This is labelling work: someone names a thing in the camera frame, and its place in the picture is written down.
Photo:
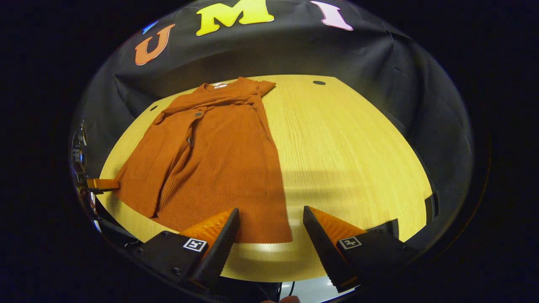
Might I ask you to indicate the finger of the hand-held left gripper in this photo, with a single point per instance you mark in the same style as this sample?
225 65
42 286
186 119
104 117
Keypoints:
104 184

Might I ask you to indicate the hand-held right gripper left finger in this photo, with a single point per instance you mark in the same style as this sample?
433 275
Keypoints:
221 248

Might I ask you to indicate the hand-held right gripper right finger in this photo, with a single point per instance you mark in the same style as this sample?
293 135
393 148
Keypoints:
326 252

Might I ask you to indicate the rust orange knit garment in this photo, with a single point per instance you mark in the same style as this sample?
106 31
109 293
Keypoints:
219 160

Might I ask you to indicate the black backdrop cloth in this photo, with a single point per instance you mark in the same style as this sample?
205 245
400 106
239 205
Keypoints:
400 84

